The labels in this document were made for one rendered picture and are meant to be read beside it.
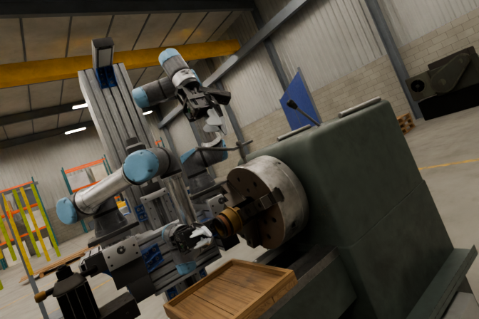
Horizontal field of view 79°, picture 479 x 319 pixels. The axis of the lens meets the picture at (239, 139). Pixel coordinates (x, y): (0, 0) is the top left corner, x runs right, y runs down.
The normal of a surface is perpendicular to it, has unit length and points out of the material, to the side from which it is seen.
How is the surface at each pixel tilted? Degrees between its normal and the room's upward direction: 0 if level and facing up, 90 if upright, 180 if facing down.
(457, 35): 90
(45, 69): 90
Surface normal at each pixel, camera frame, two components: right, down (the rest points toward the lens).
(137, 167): -0.18, 0.03
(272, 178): 0.25, -0.69
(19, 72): 0.54, -0.25
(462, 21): -0.75, 0.29
